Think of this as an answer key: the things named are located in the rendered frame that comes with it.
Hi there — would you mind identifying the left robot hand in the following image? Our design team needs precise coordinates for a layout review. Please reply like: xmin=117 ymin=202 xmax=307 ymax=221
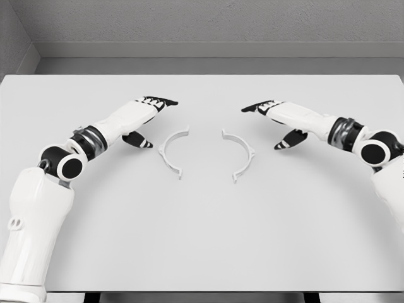
xmin=110 ymin=95 xmax=179 ymax=149

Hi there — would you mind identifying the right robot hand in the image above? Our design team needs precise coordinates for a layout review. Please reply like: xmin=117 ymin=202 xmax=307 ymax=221
xmin=241 ymin=100 xmax=321 ymax=151

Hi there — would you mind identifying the white half pipe clamp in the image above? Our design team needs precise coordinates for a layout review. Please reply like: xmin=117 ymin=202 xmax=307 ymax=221
xmin=158 ymin=125 xmax=191 ymax=181
xmin=221 ymin=128 xmax=256 ymax=184

